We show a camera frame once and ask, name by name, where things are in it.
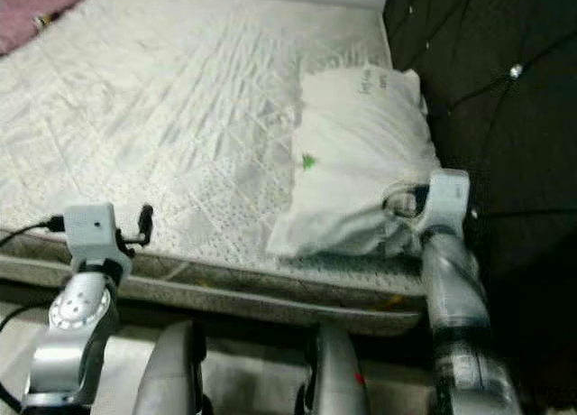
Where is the white pillow green tree print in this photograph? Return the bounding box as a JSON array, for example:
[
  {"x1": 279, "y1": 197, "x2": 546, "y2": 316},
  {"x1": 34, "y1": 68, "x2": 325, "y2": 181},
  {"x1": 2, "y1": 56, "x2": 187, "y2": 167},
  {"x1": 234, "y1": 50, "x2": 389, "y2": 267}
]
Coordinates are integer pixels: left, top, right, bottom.
[{"x1": 266, "y1": 65, "x2": 443, "y2": 258}]

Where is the silver robot leg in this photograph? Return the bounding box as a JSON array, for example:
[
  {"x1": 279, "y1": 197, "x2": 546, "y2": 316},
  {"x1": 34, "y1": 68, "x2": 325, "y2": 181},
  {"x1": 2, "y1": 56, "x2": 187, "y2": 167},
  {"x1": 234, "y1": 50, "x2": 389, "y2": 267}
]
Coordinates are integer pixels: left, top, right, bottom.
[
  {"x1": 293, "y1": 320, "x2": 371, "y2": 415},
  {"x1": 133, "y1": 320, "x2": 206, "y2": 415}
]

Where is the dark tufted headboard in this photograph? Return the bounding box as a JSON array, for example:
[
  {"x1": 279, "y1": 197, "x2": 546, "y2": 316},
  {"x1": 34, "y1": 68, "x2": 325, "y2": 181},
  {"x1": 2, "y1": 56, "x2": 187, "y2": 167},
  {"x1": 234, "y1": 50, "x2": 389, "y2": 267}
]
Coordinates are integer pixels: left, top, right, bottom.
[{"x1": 380, "y1": 0, "x2": 577, "y2": 407}]

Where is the silver robot right leg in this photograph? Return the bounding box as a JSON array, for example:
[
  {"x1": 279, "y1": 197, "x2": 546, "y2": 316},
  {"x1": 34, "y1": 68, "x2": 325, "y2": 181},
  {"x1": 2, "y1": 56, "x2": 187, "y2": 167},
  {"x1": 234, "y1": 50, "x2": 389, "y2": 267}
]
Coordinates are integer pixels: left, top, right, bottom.
[{"x1": 293, "y1": 320, "x2": 371, "y2": 415}]

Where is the mauve cartoon print blanket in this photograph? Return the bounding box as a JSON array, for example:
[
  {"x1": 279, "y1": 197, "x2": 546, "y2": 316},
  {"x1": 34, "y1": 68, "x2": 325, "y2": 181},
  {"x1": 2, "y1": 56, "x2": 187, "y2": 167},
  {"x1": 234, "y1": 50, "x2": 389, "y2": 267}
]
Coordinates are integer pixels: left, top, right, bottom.
[{"x1": 0, "y1": 0, "x2": 96, "y2": 57}]

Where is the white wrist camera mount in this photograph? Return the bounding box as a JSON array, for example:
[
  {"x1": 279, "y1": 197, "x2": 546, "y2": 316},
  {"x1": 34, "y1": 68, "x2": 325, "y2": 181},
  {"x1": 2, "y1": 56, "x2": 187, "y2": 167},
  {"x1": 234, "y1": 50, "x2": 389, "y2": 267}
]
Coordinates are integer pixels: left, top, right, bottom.
[
  {"x1": 424, "y1": 169, "x2": 472, "y2": 235},
  {"x1": 63, "y1": 203, "x2": 132, "y2": 270}
]

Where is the silver robot left leg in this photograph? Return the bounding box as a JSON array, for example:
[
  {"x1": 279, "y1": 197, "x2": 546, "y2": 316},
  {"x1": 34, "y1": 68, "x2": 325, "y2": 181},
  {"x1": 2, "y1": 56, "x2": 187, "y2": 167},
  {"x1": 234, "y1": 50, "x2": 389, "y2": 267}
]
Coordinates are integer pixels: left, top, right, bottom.
[{"x1": 133, "y1": 320, "x2": 206, "y2": 415}]

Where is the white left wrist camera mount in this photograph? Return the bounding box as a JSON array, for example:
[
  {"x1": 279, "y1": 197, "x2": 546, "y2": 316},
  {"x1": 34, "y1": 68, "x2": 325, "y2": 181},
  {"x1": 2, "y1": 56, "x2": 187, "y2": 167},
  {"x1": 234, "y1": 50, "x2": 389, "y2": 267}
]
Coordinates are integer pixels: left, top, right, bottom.
[{"x1": 63, "y1": 203, "x2": 132, "y2": 270}]

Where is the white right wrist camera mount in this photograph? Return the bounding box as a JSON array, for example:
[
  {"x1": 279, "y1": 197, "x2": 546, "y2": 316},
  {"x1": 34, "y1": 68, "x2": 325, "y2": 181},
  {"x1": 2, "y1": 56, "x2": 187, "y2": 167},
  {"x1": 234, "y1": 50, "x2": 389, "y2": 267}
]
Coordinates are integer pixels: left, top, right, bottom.
[{"x1": 424, "y1": 169, "x2": 472, "y2": 235}]

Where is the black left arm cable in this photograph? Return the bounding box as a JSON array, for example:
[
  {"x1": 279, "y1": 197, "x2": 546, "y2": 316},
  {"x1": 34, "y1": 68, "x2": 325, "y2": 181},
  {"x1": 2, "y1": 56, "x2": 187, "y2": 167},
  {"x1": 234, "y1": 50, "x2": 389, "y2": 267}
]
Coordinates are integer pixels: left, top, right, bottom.
[{"x1": 0, "y1": 215, "x2": 66, "y2": 414}]

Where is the white quilted mattress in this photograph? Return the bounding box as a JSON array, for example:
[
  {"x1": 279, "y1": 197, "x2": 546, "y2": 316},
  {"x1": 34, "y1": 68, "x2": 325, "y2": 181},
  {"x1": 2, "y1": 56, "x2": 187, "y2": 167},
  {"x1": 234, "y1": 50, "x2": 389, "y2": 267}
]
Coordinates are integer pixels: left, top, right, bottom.
[{"x1": 0, "y1": 0, "x2": 438, "y2": 337}]

